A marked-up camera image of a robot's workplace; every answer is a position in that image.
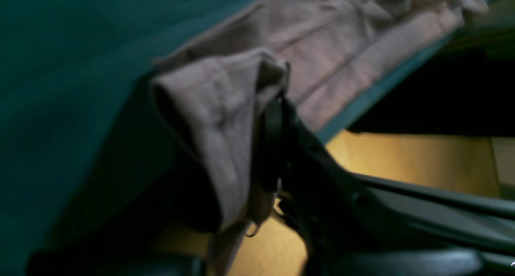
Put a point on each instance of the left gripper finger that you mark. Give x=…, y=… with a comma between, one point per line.
x=358, y=225

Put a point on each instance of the pink t-shirt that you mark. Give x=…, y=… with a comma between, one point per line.
x=213, y=90

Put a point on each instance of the blue table cloth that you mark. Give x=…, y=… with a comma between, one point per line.
x=93, y=181

